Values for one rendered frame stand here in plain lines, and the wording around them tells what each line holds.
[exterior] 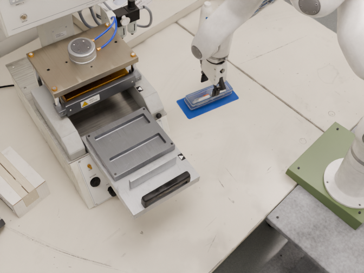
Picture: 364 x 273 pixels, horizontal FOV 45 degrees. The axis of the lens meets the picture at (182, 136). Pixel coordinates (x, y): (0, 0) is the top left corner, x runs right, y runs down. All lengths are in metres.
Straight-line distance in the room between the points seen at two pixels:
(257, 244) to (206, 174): 0.83
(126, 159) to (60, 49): 0.38
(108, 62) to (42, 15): 0.23
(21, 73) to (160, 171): 0.61
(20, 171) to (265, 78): 0.99
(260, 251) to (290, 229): 0.78
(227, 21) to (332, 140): 0.61
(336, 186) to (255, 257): 0.82
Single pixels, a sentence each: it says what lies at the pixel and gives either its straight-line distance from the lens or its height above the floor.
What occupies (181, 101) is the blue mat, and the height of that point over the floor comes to 0.75.
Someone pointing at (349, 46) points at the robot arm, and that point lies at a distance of 1.15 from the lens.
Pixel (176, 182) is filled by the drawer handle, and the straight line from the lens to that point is 1.17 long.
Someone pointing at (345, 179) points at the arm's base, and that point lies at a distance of 1.47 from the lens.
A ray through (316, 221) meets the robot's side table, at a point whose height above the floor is 0.75.
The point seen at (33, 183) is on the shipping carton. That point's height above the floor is 0.84.
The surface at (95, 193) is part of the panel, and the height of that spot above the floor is 0.80.
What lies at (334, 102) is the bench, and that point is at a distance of 1.82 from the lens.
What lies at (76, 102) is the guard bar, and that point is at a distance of 1.28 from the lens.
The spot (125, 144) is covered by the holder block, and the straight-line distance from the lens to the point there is 1.25.
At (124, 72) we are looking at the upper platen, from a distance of 1.34.
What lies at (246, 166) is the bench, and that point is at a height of 0.75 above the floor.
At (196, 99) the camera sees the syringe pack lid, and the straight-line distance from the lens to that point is 1.62.
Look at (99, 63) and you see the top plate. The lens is 1.30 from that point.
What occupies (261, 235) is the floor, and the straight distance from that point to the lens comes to 2.27.
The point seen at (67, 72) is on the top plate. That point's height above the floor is 1.11.
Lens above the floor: 2.04
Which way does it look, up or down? 55 degrees down
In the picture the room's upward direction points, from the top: 7 degrees clockwise
